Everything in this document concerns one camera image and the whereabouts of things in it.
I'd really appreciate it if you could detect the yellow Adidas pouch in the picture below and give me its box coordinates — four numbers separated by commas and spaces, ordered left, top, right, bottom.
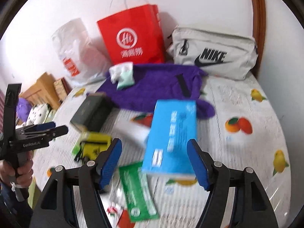
72, 132, 112, 164

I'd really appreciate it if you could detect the small white drawstring sachet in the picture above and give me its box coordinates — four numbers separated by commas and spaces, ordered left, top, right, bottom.
106, 203, 124, 227

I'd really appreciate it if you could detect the green wet wipes pack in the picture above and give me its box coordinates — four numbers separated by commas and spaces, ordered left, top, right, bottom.
119, 162, 159, 222

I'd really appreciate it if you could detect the white sponge block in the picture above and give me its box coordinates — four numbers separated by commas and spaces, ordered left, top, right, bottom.
114, 120, 150, 148

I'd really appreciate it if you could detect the white cloth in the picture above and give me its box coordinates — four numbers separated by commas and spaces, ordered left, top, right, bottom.
109, 62, 133, 84

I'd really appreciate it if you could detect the light green tissue packet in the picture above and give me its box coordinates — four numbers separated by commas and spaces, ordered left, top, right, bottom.
117, 70, 135, 90

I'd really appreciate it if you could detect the blue tissue pack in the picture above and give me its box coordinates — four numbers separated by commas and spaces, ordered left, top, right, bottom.
142, 99, 197, 179

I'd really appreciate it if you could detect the person's left hand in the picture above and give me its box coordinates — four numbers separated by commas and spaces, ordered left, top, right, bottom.
1, 151, 33, 188

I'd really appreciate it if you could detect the white spotted pillow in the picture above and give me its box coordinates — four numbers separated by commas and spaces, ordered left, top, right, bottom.
26, 104, 51, 126

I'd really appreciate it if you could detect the green blanket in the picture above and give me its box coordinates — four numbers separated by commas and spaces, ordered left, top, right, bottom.
27, 177, 41, 209

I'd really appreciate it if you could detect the purple plush toy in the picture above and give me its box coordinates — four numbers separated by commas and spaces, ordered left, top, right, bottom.
17, 97, 32, 122

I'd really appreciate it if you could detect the wooden bed headboard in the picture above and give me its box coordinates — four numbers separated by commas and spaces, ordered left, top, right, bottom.
19, 72, 61, 110

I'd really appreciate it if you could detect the patterned book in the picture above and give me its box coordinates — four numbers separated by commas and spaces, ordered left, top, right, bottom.
53, 77, 71, 103

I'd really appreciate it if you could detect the dark green tea tin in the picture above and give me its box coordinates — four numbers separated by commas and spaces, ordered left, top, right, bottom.
70, 92, 114, 132

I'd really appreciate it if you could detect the white Miniso plastic bag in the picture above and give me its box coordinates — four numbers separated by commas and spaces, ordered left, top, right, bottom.
51, 18, 111, 86

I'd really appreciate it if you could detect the purple towel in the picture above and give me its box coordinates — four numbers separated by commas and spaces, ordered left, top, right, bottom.
97, 63, 215, 120

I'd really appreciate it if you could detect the red Haidilao paper bag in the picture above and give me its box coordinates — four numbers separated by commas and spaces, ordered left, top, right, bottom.
97, 0, 165, 65

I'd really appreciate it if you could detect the grey Nike waist bag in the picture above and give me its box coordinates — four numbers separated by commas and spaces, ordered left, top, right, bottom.
167, 24, 258, 80

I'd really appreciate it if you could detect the brown wooden door frame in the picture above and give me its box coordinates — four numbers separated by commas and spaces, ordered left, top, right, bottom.
251, 0, 266, 79

